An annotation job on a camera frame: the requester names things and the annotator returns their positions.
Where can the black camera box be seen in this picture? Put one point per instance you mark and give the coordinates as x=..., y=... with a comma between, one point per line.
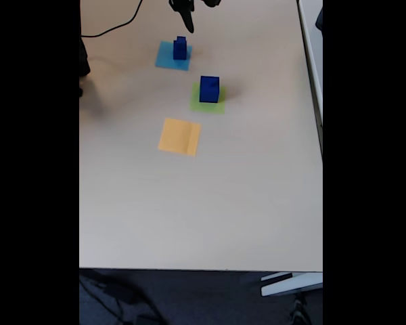
x=212, y=2

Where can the green paper square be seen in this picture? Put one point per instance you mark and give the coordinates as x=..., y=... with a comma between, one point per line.
x=220, y=107

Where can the dark blue object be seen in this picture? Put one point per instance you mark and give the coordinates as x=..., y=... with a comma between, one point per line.
x=319, y=18

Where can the medium blue cube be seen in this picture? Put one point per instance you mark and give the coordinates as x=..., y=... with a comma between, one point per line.
x=180, y=53

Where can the white table foot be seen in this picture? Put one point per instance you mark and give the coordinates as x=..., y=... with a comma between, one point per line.
x=291, y=286

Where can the orange paper square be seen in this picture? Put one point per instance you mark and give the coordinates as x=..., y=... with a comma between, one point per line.
x=176, y=137

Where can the small blue cube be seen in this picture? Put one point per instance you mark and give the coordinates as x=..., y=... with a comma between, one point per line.
x=181, y=40

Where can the largest blue cube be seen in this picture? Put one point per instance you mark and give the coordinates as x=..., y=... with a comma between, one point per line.
x=205, y=93

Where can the blue paper square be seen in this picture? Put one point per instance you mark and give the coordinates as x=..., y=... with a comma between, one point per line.
x=164, y=59

